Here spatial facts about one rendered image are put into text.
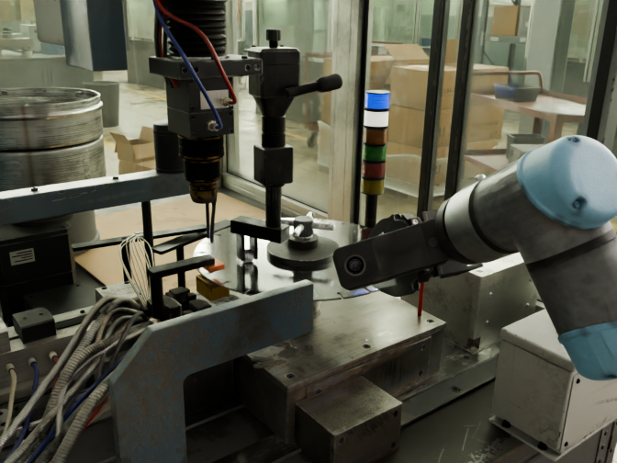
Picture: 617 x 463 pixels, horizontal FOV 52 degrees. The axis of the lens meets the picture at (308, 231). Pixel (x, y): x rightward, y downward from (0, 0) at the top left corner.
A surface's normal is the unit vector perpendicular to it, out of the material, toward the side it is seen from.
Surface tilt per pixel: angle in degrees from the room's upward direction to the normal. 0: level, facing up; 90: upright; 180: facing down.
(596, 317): 78
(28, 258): 90
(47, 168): 90
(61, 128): 90
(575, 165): 57
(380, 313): 0
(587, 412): 90
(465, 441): 0
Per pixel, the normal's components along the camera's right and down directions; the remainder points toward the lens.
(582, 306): -0.52, 0.14
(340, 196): -0.79, 0.19
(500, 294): 0.60, 0.28
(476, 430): 0.02, -0.94
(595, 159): 0.38, -0.26
